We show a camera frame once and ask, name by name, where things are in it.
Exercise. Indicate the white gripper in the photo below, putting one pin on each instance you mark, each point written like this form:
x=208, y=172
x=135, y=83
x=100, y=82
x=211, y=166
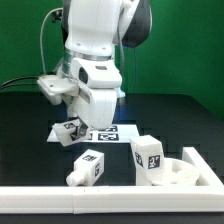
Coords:
x=94, y=107

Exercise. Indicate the white round stool seat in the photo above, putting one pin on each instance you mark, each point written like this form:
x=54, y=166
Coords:
x=177, y=172

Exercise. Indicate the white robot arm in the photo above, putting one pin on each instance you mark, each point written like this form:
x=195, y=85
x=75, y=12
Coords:
x=94, y=28

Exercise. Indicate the white marker sheet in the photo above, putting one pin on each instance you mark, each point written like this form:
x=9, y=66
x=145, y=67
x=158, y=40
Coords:
x=116, y=133

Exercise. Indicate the white L-shaped fence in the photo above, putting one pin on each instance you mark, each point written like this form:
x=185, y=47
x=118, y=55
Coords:
x=206, y=196

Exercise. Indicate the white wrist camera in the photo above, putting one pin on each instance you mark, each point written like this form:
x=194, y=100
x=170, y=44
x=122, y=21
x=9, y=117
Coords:
x=96, y=74

